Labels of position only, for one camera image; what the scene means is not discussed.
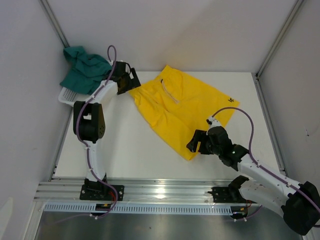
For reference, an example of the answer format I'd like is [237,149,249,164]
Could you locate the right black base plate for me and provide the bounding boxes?
[207,186,246,203]

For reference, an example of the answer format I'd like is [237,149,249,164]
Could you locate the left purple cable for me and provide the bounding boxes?
[76,45,118,221]

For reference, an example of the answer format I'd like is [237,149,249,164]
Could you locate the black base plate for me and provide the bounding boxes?
[79,178,116,201]
[207,186,246,203]

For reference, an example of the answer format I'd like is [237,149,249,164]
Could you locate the aluminium rail frame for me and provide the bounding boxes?
[33,178,231,205]

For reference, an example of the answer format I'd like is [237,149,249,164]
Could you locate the right corner aluminium post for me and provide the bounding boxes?
[255,0,307,81]

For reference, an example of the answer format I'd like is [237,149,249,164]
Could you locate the white slotted cable duct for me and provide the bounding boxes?
[43,202,233,216]

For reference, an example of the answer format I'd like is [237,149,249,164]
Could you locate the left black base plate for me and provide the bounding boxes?
[79,178,116,201]

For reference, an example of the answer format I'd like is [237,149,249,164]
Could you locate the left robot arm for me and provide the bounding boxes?
[73,61,141,200]

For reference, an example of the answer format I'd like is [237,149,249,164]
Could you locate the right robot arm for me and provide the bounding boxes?
[186,126,320,236]

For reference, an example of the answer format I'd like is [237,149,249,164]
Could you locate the corner aluminium post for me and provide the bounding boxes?
[255,0,307,81]
[38,0,70,48]

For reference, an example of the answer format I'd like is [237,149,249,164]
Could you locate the green shorts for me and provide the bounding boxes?
[60,46,112,95]

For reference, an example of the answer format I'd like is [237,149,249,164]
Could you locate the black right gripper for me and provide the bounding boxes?
[186,129,222,156]

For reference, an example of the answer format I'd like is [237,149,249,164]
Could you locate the left corner aluminium post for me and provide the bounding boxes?
[38,0,70,48]

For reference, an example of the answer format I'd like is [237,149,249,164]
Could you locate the white plastic basket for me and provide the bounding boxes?
[58,60,120,109]

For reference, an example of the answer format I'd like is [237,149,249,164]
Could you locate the yellow shorts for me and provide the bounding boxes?
[129,65,240,161]

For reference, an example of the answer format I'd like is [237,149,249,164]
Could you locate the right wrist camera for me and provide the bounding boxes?
[206,116,222,130]

